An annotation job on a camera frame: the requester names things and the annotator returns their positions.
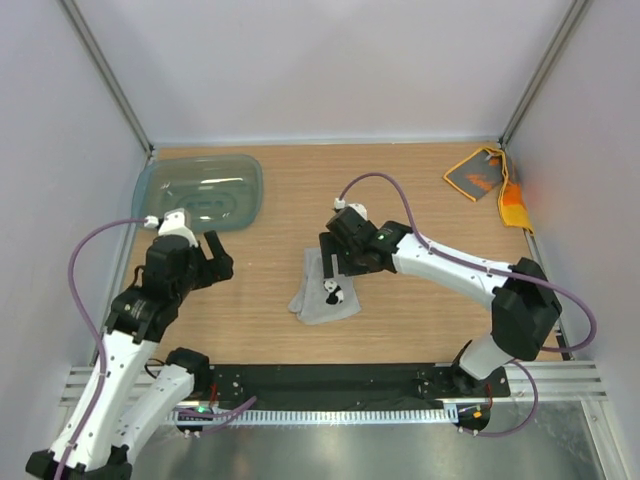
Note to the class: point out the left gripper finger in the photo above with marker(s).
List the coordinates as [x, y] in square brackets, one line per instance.
[198, 257]
[221, 264]

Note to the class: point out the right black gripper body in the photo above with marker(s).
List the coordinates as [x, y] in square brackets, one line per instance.
[359, 267]

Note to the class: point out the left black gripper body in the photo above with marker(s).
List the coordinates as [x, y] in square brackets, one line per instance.
[193, 279]

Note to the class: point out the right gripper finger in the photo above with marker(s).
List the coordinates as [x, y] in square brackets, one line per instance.
[344, 263]
[327, 250]

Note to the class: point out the grey panda towel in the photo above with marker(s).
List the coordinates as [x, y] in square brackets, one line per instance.
[320, 300]

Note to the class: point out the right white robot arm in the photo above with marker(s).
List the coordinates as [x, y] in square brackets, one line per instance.
[522, 307]

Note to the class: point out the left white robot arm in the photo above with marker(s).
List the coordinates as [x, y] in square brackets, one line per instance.
[102, 438]

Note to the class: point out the teal plastic container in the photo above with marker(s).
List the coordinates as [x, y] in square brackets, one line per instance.
[220, 192]

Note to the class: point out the grey orange towel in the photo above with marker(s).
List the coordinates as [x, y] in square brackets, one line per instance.
[488, 169]

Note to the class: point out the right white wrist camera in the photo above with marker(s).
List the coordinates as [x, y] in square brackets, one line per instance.
[340, 204]

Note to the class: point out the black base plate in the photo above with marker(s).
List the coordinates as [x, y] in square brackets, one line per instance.
[437, 380]

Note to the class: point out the white slotted cable duct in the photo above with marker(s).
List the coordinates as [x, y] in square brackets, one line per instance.
[252, 418]

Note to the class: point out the aluminium rail frame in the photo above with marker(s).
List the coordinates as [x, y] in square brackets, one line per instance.
[553, 382]

